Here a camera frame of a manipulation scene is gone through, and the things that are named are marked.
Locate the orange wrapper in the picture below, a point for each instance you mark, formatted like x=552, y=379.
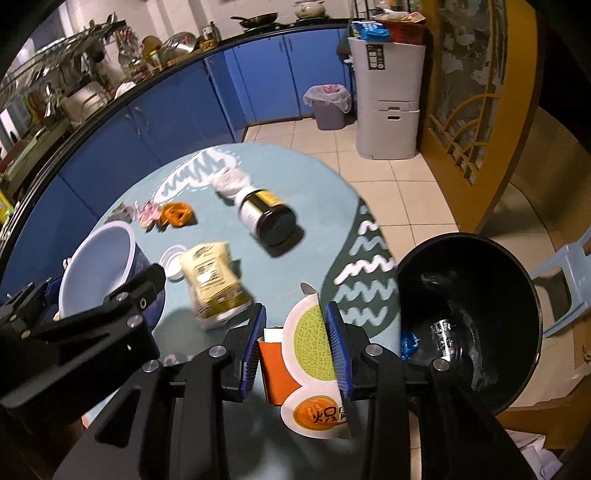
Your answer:
x=176, y=214

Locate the white cooking pot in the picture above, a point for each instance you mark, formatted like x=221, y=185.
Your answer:
x=310, y=9

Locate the red plastic basket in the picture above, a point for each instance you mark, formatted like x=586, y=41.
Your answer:
x=401, y=30

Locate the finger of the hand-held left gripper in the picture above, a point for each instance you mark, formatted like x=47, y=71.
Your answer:
x=27, y=304
x=138, y=288

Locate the blue plastic packet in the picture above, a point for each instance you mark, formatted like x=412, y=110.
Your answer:
x=371, y=32

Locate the yellow wooden glass door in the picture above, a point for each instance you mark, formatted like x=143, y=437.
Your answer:
x=466, y=92

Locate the white plastic bag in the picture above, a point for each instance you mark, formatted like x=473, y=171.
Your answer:
x=538, y=457

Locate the black wok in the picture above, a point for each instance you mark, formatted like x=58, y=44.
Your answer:
x=256, y=19

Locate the metal dish rack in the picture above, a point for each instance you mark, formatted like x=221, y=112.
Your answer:
x=51, y=60

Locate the grey tall storage cabinet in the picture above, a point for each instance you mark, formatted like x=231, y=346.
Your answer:
x=388, y=92

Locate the steel mixing bowl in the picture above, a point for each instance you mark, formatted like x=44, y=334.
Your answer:
x=180, y=46

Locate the grey bin with bag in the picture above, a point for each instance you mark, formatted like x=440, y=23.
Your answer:
x=328, y=113

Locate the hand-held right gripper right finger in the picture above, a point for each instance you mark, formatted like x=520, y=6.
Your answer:
x=337, y=350

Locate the cream yellow plastic packet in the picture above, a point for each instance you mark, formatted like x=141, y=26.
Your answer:
x=207, y=272

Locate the blue candy wrapper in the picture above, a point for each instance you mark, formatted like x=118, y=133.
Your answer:
x=409, y=346

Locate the light blue patterned tablecloth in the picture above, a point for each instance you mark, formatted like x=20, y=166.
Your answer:
x=286, y=184

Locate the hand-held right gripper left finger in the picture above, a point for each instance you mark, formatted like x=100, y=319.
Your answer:
x=253, y=350

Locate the black trash bin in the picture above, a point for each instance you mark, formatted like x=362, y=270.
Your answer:
x=475, y=277

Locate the light blue plastic chair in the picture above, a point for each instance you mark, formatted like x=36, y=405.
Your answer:
x=570, y=267

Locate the pink crumpled wrapper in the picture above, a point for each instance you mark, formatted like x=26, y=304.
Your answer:
x=150, y=213

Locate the white round lid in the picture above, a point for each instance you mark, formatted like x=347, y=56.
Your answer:
x=171, y=266

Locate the crumpled white tissue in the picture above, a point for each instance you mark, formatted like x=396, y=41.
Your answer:
x=231, y=182

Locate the dark crumpled wrapper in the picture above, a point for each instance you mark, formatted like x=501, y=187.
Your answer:
x=122, y=213

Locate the brown cardboard sheet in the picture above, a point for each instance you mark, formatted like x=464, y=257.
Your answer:
x=554, y=369

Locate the blue kitchen cabinets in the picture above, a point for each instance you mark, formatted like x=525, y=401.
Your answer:
x=161, y=120

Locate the silver foil wrapper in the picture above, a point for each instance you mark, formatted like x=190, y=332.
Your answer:
x=442, y=337

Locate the white paper noodle bowl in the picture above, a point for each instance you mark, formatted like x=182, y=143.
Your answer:
x=97, y=263

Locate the brown medicine bottle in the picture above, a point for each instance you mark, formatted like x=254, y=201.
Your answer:
x=265, y=214

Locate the melon print paper carton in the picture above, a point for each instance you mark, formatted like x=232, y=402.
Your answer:
x=309, y=341

